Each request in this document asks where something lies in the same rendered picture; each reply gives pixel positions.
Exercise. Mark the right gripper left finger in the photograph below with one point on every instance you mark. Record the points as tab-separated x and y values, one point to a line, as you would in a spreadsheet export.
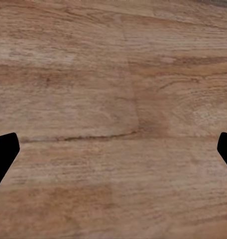
9	148

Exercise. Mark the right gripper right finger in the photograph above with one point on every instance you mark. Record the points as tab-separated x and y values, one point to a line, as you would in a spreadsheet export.
222	146

